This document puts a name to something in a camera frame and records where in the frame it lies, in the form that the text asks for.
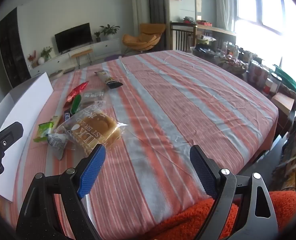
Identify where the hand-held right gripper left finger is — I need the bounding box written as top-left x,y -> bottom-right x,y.
16,144 -> 106,240

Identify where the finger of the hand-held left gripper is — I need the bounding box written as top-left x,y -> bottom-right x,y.
0,122 -> 24,180

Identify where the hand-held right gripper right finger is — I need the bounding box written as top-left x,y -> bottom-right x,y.
189,144 -> 279,240

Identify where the white storage box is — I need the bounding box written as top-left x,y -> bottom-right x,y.
0,72 -> 54,202

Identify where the clear bread package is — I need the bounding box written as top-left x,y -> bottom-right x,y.
54,105 -> 128,157

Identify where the grey white snack packet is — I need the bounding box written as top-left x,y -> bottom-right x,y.
46,132 -> 70,161

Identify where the brown chocolate bar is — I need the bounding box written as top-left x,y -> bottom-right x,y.
63,111 -> 75,123

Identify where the green long snack packet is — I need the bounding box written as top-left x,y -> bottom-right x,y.
71,94 -> 82,115

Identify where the clear cookie package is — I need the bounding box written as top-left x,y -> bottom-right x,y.
74,87 -> 112,113

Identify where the red snack packet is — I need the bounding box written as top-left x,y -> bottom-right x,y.
66,81 -> 89,102

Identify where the long black yellow snack packet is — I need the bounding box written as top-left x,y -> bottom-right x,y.
94,70 -> 123,89

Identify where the orange fluffy cloth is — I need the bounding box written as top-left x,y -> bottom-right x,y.
143,190 -> 296,240

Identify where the striped tablecloth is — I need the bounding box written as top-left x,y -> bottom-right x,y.
8,50 -> 279,240

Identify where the red flower arrangement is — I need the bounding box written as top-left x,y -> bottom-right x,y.
27,50 -> 37,68

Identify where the dark glass cabinet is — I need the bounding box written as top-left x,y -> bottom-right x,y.
0,7 -> 31,88

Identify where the bushy green plant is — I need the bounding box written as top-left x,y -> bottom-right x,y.
40,46 -> 53,62

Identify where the wooden box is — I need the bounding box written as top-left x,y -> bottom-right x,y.
271,92 -> 294,117

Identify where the wooden stool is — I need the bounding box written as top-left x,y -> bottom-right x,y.
71,49 -> 93,69

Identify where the black television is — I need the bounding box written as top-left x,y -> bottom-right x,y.
54,22 -> 93,54

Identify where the pile of assorted goods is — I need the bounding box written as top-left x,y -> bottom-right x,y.
190,41 -> 283,95

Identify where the white television cabinet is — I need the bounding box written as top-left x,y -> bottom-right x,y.
29,39 -> 121,78

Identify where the pale green pot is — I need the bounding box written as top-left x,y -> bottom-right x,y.
196,35 -> 216,46

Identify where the wooden chair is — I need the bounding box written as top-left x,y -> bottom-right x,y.
170,22 -> 198,52

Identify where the orange lounge chair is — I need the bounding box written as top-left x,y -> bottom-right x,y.
122,23 -> 166,53

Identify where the wooden sideboard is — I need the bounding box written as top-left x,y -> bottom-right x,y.
195,24 -> 237,50

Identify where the large green potted plant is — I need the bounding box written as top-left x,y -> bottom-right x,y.
100,24 -> 120,40

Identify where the white sheer curtain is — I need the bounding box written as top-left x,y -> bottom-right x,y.
213,0 -> 236,32

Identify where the window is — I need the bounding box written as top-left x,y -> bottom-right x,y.
234,0 -> 296,65

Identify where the grey curtain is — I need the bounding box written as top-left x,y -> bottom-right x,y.
141,0 -> 167,25

